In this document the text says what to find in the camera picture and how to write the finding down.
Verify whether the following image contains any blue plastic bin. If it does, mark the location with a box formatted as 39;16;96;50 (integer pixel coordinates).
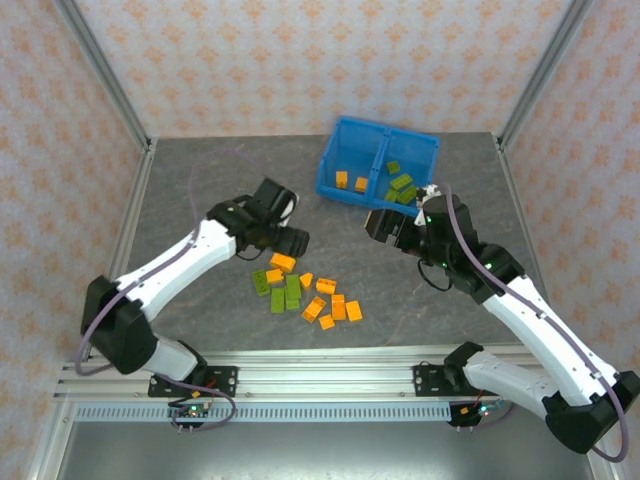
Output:
370;127;442;219
314;115;392;207

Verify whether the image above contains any small circuit board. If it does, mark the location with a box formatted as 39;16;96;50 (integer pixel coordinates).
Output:
172;403;210;427
457;399;503;427

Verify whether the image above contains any grey metal panel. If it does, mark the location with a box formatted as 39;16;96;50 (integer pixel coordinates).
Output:
47;422;604;480

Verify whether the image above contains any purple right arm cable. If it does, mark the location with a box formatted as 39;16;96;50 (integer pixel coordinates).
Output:
438;182;629;462

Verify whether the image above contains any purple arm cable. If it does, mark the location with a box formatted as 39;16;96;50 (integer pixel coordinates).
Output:
438;182;629;462
74;148;261;376

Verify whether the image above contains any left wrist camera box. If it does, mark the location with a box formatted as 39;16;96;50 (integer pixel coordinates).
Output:
248;177;301;231

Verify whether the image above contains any aluminium table side rail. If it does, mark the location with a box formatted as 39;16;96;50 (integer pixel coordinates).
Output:
493;133;551;301
107;138;157;282

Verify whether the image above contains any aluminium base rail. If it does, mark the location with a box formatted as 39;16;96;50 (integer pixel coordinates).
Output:
52;348;551;402

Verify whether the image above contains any grey slotted cable duct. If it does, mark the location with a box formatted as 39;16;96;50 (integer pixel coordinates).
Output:
73;403;504;424

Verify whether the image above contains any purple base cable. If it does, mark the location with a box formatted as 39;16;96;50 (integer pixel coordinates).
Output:
167;388;237;435

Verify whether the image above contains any aluminium frame post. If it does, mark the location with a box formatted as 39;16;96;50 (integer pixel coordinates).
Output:
52;0;152;149
498;0;595;149

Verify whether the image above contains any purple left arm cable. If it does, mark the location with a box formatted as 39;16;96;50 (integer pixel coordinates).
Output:
74;148;261;376

